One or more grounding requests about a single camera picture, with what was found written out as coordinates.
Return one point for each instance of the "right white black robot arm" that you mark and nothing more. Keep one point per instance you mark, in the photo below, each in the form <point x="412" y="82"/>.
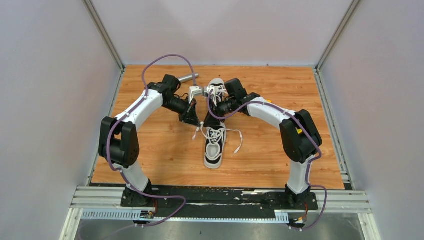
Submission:
<point x="300" y="137"/>

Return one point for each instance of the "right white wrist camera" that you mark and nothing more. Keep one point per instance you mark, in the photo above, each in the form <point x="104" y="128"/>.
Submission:
<point x="209" y="90"/>

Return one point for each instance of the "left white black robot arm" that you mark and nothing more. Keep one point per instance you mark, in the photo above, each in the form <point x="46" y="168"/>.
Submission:
<point x="118" y="140"/>

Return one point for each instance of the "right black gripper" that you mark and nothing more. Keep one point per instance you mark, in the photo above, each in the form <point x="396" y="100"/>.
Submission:
<point x="211" y="121"/>

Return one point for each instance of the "black white sneaker with laces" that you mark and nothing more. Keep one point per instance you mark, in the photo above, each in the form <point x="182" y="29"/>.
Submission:
<point x="220" y="91"/>

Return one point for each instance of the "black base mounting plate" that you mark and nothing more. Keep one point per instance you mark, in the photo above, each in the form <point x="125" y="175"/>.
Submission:
<point x="219" y="203"/>

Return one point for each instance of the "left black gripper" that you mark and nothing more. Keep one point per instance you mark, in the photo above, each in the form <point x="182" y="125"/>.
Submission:
<point x="190" y="112"/>

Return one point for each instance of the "grey metal cylinder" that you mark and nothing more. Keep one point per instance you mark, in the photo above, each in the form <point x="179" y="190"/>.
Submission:
<point x="187" y="78"/>

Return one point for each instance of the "aluminium frame rail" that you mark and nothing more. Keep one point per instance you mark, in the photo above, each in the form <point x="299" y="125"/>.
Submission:
<point x="96" y="213"/>

